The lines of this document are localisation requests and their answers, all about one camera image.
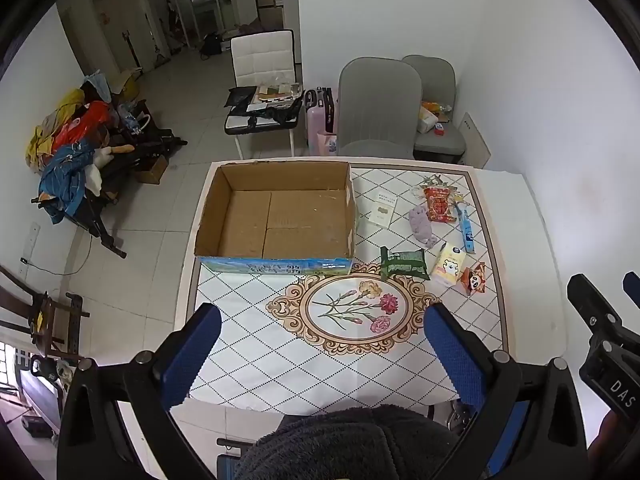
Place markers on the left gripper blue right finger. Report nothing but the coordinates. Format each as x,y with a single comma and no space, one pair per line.
451,344

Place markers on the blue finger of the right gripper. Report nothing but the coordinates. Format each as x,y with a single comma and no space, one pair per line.
590,304
631,287

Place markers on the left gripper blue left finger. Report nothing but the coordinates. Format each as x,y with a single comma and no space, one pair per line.
183,354

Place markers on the orange panda snack bag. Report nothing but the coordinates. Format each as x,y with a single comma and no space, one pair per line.
473,279

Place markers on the yellow Vinda tissue pack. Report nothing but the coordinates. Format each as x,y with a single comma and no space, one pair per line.
449,265

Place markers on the green wet wipes pack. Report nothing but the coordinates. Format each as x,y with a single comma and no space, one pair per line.
403,263

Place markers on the lilac cloth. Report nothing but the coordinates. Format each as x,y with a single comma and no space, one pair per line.
421,226

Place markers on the red snack bag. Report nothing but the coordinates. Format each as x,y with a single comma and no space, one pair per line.
438,204

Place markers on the white booklet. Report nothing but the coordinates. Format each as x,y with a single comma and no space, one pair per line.
383,208

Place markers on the dark wooden chair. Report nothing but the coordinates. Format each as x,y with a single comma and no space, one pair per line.
40,317

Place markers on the open cardboard box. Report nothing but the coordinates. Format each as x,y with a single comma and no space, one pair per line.
279,217

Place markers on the small cardboard box on floor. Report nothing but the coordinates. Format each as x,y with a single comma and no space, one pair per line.
150,170

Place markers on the pile of clothes on rack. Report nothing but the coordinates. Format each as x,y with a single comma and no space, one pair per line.
87,147

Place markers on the pink paper bag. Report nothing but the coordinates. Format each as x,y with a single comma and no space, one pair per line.
326,144

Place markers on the black items on chair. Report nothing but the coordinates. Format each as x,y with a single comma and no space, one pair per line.
251,108

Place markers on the grey chair front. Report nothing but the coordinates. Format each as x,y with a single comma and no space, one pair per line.
379,101

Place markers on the grey chair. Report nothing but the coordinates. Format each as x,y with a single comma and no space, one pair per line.
379,101
436,135

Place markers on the grey chair rear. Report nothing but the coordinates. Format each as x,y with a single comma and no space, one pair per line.
436,135

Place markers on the pink suitcase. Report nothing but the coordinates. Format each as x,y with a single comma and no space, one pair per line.
320,115

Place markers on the white padded chair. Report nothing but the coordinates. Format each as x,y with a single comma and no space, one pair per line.
263,59

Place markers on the white board against wall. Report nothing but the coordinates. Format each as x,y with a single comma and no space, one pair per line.
476,153

